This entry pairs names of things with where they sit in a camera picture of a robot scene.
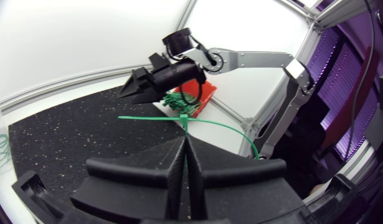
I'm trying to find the red plastic box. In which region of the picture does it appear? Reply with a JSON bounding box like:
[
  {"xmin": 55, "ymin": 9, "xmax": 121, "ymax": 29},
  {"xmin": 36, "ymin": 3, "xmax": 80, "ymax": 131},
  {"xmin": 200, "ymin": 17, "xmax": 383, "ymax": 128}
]
[{"xmin": 173, "ymin": 78, "xmax": 218, "ymax": 118}]

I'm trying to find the black speckled mat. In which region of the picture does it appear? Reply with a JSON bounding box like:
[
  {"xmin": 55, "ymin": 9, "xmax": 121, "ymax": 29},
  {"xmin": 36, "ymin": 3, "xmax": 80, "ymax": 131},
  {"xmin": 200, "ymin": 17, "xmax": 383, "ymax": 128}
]
[{"xmin": 7, "ymin": 85, "xmax": 188, "ymax": 203}]

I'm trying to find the clear plastic bin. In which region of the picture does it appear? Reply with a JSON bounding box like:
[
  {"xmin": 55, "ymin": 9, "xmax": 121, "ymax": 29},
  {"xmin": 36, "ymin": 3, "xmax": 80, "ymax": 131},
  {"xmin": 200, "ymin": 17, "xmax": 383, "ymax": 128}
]
[{"xmin": 0, "ymin": 83, "xmax": 16, "ymax": 183}]

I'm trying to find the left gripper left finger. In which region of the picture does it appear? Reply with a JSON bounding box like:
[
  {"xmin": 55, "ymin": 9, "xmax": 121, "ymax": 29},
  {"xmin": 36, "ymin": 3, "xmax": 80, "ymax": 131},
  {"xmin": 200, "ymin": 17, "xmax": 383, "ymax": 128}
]
[{"xmin": 70, "ymin": 136, "xmax": 187, "ymax": 224}]

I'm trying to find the pile of closed green cable ties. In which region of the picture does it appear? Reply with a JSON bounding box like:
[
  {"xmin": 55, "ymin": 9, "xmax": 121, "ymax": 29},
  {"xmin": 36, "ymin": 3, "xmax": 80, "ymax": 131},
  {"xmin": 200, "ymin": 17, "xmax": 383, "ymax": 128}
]
[{"xmin": 0, "ymin": 133, "xmax": 12, "ymax": 175}]

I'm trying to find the green cable tie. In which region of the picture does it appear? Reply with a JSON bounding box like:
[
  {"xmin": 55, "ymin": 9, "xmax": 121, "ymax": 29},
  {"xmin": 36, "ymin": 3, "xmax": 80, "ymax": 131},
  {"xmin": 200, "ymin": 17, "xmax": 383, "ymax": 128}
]
[{"xmin": 118, "ymin": 113, "xmax": 261, "ymax": 160}]

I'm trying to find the bundle of green cable ties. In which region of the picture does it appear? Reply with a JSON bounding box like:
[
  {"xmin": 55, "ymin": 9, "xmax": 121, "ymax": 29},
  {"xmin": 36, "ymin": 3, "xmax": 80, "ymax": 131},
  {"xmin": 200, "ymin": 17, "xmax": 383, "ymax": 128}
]
[{"xmin": 161, "ymin": 91, "xmax": 203, "ymax": 118}]

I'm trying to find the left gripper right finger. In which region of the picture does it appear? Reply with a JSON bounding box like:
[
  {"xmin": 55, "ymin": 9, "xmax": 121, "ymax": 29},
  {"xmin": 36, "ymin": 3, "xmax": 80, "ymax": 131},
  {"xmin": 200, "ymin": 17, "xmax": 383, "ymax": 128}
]
[{"xmin": 186, "ymin": 136, "xmax": 305, "ymax": 224}]

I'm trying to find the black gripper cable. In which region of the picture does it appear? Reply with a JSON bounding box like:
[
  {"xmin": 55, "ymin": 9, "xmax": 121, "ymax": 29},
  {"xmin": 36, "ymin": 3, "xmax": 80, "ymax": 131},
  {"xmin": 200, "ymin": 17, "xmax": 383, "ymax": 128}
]
[{"xmin": 178, "ymin": 79, "xmax": 205, "ymax": 106}]

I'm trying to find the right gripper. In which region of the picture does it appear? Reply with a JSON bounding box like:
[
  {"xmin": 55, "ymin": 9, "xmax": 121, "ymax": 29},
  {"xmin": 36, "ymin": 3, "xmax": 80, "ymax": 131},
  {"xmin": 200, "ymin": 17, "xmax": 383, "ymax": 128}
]
[{"xmin": 116, "ymin": 58, "xmax": 208, "ymax": 105}]

